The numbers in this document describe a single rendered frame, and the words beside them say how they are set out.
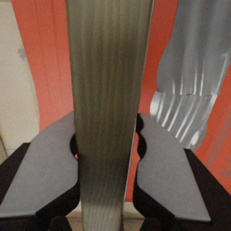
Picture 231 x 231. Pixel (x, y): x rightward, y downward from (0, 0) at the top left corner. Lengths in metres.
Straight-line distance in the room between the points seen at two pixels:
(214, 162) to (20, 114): 0.27
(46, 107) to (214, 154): 0.23
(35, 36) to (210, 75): 0.17
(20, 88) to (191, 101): 0.19
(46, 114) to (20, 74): 0.05
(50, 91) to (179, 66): 0.14
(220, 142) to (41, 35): 0.24
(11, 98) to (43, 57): 0.06
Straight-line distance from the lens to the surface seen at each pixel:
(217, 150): 0.27
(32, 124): 0.22
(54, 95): 0.19
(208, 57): 0.19
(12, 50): 0.19
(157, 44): 0.17
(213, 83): 0.20
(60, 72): 0.18
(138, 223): 0.36
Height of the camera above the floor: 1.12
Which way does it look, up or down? 59 degrees down
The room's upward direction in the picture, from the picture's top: 179 degrees clockwise
